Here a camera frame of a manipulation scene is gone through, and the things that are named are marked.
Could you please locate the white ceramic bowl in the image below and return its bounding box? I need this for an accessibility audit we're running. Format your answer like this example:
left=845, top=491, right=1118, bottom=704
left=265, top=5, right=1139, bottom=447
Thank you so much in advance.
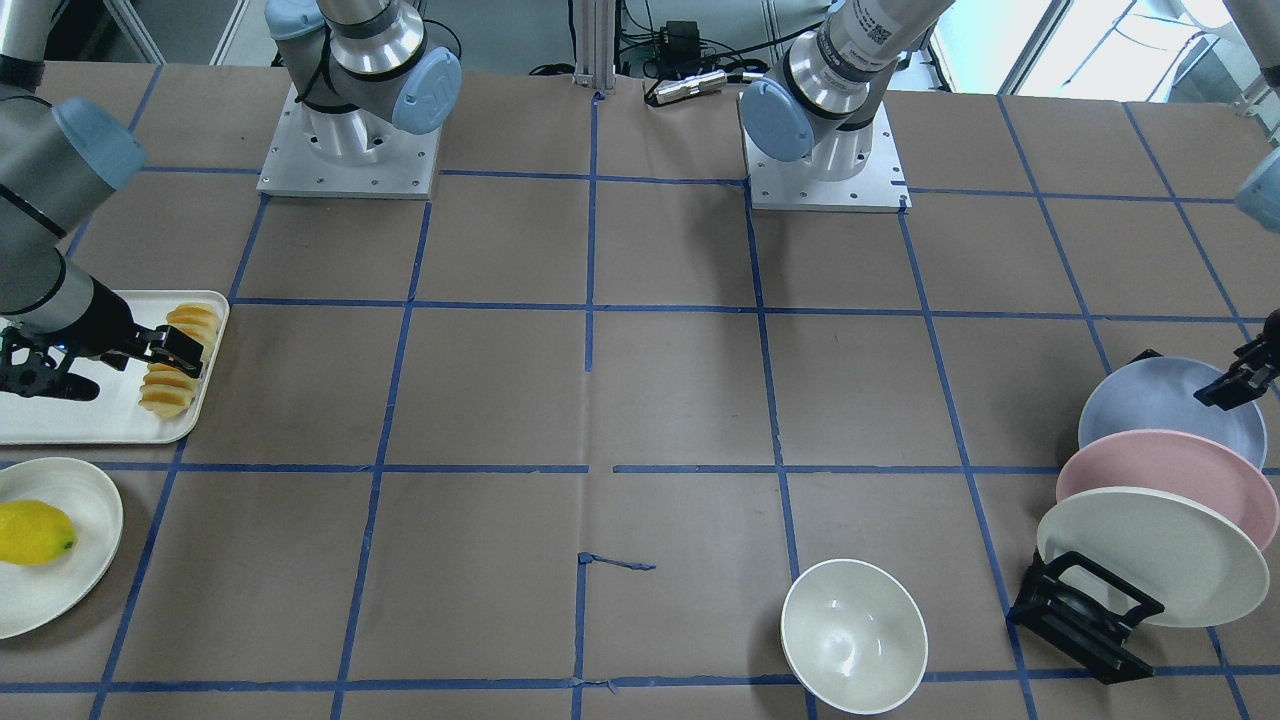
left=780, top=559, right=931, bottom=715

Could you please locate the silver cylindrical connector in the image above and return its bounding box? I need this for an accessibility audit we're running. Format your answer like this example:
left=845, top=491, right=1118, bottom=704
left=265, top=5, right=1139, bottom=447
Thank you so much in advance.
left=643, top=70, right=730, bottom=108

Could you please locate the yellow ridged bread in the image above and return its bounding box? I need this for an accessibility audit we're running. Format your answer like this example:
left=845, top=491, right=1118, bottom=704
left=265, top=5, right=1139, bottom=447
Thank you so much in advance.
left=140, top=304, right=221, bottom=420

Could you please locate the black power adapter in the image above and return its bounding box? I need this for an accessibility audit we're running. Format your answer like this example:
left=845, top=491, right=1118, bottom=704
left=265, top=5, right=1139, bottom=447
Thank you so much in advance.
left=657, top=20, right=701, bottom=65

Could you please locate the blue plate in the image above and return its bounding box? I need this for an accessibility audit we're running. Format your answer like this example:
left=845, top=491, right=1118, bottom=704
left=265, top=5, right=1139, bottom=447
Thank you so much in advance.
left=1076, top=355, right=1268, bottom=468

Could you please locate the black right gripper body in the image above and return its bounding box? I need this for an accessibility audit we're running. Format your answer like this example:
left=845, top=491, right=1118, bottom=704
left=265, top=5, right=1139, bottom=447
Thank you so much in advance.
left=1, top=322, right=166, bottom=401

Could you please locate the pink plate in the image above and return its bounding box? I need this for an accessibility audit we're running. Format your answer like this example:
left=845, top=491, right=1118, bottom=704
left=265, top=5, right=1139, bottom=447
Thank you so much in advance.
left=1055, top=429, right=1279, bottom=550

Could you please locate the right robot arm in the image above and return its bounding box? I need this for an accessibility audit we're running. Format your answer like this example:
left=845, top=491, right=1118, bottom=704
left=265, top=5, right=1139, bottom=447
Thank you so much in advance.
left=3, top=1, right=462, bottom=402

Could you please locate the black plate rack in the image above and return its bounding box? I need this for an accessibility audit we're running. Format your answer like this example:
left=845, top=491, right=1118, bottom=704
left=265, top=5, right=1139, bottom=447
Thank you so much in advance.
left=1009, top=350, right=1166, bottom=685

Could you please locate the white plate with lemon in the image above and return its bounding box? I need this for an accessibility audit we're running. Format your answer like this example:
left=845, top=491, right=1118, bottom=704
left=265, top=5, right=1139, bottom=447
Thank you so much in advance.
left=1, top=457, right=124, bottom=639

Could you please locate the aluminium frame post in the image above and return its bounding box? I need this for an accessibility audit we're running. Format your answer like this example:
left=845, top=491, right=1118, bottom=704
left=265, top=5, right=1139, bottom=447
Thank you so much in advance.
left=571, top=0, right=620, bottom=96

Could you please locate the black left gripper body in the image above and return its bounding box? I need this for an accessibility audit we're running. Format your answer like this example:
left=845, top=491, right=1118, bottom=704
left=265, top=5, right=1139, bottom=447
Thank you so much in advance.
left=1238, top=310, right=1280, bottom=393

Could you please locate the yellow lemon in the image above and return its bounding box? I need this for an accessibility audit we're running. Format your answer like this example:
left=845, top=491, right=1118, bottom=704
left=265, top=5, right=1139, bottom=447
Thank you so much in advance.
left=1, top=498, right=78, bottom=566

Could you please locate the white rectangular tray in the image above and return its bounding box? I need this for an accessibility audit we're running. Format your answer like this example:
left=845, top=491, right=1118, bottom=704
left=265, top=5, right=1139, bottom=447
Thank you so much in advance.
left=1, top=290, right=230, bottom=445

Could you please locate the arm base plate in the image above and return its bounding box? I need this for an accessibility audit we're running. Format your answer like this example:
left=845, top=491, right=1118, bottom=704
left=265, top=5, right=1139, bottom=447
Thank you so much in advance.
left=256, top=87, right=442, bottom=201
left=742, top=105, right=913, bottom=213

